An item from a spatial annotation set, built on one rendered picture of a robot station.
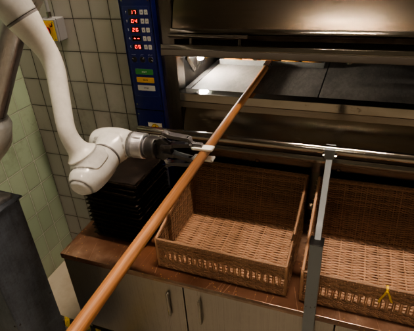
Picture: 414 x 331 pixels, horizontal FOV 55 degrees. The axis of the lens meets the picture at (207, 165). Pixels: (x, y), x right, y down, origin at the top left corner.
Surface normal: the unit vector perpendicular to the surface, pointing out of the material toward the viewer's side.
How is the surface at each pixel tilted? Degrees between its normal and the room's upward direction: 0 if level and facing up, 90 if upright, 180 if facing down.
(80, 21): 90
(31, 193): 90
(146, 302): 90
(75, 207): 90
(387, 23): 70
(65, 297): 0
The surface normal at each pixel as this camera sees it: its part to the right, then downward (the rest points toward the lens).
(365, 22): -0.34, 0.17
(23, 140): 0.94, 0.13
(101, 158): 0.75, -0.31
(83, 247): -0.06, -0.86
